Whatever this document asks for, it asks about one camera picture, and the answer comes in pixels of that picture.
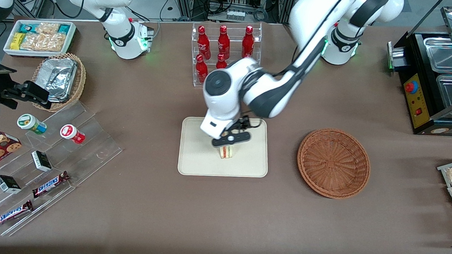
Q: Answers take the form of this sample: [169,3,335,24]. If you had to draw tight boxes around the triangular sandwich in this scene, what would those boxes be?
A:
[219,143,236,160]

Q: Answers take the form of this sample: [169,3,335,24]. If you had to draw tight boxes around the cream rectangular tray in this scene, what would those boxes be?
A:
[177,114,271,181]

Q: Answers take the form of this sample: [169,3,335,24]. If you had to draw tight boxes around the tan oval wicker basket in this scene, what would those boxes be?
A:
[30,51,88,114]

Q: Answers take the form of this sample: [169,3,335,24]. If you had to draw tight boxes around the brown round wicker basket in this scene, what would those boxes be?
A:
[295,126,373,201]

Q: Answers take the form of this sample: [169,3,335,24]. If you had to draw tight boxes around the green lid yogurt cup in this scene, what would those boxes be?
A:
[16,113,49,136]

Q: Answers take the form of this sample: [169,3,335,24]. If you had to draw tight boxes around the stacked foil containers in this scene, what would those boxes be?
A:
[34,56,78,103]

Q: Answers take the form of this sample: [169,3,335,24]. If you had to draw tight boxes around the red lid yogurt cup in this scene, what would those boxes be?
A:
[59,123,86,145]

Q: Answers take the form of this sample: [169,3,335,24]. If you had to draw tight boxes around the small black box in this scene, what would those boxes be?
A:
[30,150,54,172]
[0,174,23,194]

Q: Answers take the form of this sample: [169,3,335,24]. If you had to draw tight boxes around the large clear cracker packet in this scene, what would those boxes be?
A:
[20,31,67,53]

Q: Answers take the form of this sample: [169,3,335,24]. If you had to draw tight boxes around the white plastic snack bin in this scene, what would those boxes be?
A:
[3,18,77,61]

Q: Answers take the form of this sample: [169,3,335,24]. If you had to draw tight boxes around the yellow snack packet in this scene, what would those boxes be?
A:
[10,32,27,51]

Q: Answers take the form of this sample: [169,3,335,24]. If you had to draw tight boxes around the clear acrylic stepped display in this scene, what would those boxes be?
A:
[0,95,127,244]

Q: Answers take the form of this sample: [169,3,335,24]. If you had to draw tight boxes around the clear acrylic bottle rack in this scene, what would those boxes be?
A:
[188,18,263,91]

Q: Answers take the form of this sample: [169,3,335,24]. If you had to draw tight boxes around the small clear cracker packet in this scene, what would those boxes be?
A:
[36,22,61,36]

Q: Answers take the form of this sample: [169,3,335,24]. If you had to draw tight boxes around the Snickers chocolate bar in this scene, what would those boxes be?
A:
[0,198,34,230]
[31,169,71,201]

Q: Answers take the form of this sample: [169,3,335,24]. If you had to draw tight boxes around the white power strip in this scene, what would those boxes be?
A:
[225,10,246,21]

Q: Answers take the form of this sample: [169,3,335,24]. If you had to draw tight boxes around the black food warmer machine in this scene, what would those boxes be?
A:
[382,2,452,137]

